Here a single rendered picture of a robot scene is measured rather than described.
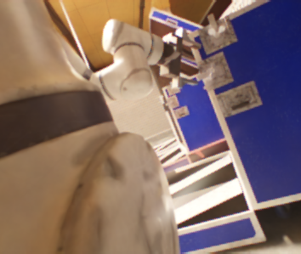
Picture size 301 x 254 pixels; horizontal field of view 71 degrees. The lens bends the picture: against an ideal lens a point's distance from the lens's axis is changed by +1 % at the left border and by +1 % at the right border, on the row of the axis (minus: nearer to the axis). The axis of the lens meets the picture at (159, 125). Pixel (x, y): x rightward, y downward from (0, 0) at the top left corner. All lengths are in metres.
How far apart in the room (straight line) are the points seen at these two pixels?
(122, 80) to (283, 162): 0.73
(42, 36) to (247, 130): 0.84
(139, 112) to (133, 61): 7.65
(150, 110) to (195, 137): 5.96
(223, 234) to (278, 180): 0.35
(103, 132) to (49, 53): 0.07
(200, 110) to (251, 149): 1.47
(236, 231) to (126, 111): 7.39
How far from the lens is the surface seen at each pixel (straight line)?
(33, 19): 0.19
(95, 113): 0.16
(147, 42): 0.64
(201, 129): 2.36
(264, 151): 0.96
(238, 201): 1.22
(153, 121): 8.20
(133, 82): 0.51
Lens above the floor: 0.69
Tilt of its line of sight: 3 degrees down
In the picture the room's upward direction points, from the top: 22 degrees counter-clockwise
